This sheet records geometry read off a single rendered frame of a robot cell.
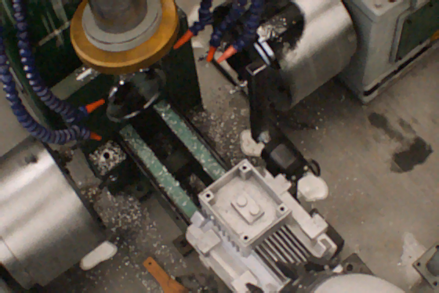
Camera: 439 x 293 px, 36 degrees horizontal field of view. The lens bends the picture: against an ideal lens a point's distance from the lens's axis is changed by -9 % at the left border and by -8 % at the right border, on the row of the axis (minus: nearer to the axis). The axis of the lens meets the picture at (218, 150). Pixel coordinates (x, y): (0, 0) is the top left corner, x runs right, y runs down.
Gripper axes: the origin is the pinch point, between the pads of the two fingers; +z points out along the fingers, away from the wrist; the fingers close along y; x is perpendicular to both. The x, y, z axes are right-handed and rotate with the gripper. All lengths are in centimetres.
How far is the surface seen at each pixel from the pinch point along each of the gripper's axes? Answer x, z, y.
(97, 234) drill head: -18.4, 25.7, 16.8
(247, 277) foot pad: 0.8, 13.1, 0.8
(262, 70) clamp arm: -26.4, 8.9, -19.9
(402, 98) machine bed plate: 0, 45, -58
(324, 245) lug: 3.8, 9.6, -12.5
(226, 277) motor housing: -0.2, 17.3, 3.1
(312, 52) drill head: -22.9, 22.3, -34.8
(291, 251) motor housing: 0.9, 10.3, -7.3
